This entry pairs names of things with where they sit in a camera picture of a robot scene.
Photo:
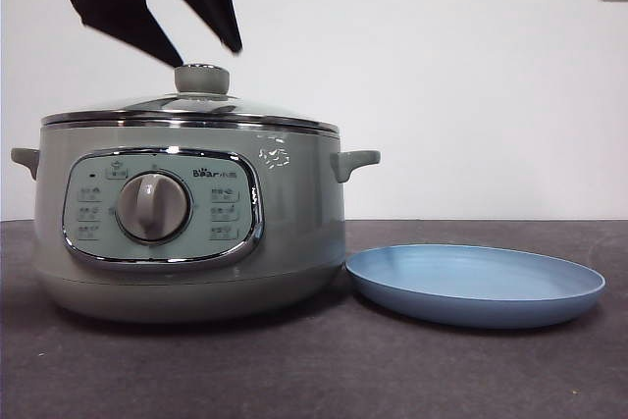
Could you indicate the pale green electric steamer pot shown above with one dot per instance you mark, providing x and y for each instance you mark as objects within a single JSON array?
[{"x": 294, "y": 223}]

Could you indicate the glass lid with green knob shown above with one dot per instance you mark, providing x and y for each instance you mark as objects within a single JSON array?
[{"x": 201, "y": 78}]

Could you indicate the blue plate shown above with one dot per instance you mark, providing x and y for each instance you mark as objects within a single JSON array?
[{"x": 471, "y": 291}]

